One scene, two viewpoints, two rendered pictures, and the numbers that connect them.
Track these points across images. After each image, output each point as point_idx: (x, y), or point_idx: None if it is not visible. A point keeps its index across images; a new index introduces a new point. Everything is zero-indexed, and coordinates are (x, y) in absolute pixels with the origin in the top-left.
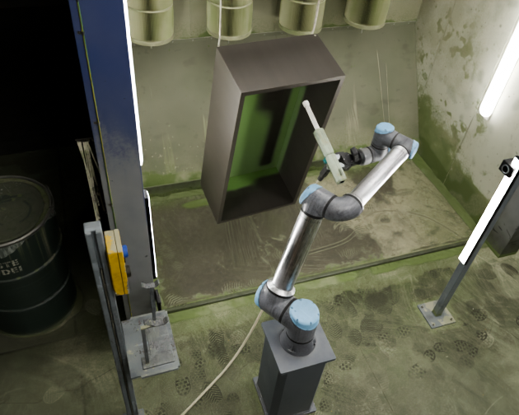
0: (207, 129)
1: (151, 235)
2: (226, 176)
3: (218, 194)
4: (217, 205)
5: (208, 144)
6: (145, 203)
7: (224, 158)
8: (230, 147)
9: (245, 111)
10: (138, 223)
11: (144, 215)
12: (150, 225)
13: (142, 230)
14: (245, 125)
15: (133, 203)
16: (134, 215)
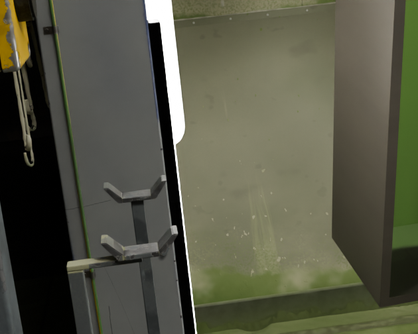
0: (335, 48)
1: (173, 173)
2: (389, 114)
3: (375, 202)
4: (376, 240)
5: (340, 87)
6: (151, 44)
7: (381, 63)
8: (392, 4)
9: None
10: (134, 116)
11: (149, 85)
12: (169, 132)
13: (144, 144)
14: None
15: (117, 34)
16: (121, 81)
